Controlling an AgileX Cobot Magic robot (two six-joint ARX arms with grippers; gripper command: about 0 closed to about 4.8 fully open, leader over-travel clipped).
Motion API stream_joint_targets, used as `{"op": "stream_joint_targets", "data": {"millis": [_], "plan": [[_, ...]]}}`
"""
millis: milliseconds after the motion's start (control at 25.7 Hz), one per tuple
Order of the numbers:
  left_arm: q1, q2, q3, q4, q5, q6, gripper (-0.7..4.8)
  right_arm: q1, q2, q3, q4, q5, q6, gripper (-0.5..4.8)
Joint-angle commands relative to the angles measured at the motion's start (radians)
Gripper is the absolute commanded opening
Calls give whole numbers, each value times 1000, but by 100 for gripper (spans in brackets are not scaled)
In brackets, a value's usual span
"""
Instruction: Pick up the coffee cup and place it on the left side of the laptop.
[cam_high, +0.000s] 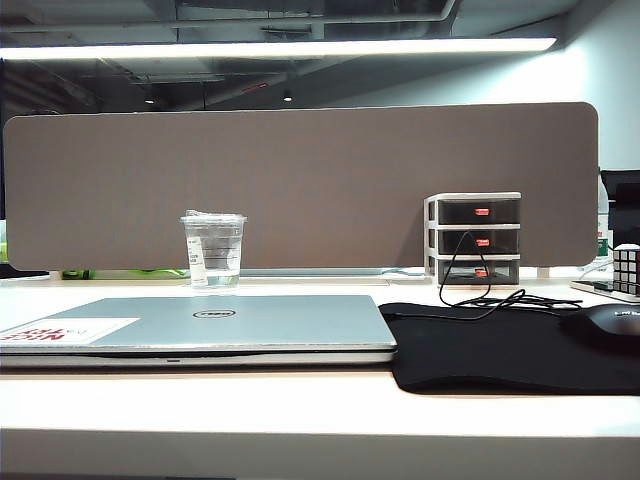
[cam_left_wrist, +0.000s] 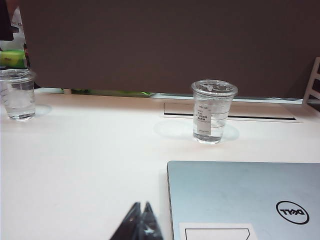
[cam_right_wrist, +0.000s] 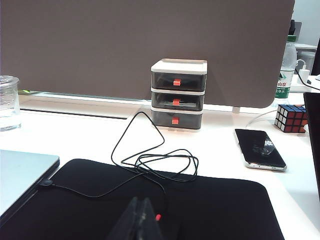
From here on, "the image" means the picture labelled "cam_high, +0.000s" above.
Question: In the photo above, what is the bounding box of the black rubik's cube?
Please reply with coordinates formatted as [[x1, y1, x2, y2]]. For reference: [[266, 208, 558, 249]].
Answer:
[[612, 242, 640, 294]]

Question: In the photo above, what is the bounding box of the green plastic item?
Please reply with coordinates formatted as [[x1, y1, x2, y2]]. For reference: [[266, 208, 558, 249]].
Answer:
[[61, 267, 192, 282]]

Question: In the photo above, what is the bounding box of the silver closed laptop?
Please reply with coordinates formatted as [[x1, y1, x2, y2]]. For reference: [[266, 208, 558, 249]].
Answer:
[[0, 293, 399, 369]]

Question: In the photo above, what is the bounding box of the white drawer organizer frame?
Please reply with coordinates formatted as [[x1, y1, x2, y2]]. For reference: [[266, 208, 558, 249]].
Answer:
[[423, 191, 523, 288]]

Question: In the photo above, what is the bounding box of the thin black cable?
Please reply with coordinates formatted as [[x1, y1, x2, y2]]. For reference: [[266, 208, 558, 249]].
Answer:
[[438, 229, 584, 322]]

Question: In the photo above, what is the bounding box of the black mouse pad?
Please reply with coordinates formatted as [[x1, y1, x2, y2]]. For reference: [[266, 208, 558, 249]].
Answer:
[[378, 300, 640, 397]]

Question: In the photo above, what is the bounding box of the dark translucent organizer drawer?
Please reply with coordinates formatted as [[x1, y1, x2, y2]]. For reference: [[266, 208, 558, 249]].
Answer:
[[438, 198, 521, 225], [438, 259, 521, 286], [438, 229, 521, 256]]

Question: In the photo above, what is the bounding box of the black computer mouse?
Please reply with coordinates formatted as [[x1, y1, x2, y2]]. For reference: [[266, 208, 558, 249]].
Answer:
[[558, 302, 640, 347]]

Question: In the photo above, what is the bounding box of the clear bottle green label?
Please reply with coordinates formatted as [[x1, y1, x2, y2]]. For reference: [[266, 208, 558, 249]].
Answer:
[[596, 183, 617, 262]]

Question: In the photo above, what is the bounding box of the white red laptop sticker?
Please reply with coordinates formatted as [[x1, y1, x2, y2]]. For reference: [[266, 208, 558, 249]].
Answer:
[[0, 316, 142, 347]]

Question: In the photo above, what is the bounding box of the black monitor stand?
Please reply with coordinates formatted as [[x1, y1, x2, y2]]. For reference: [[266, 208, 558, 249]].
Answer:
[[599, 169, 640, 249]]

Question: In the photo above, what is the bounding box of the clear plastic coffee cup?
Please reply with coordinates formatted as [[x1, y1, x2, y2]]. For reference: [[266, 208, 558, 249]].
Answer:
[[179, 209, 250, 291]]

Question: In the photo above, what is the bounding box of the long white light strip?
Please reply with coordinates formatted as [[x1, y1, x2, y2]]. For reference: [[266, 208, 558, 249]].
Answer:
[[0, 36, 559, 62]]

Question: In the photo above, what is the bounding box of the flat smartphone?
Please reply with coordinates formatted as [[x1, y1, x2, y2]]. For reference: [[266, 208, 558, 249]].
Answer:
[[570, 278, 640, 305]]

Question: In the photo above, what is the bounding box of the brown fabric desk partition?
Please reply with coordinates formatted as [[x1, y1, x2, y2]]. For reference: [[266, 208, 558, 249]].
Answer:
[[2, 101, 602, 272]]

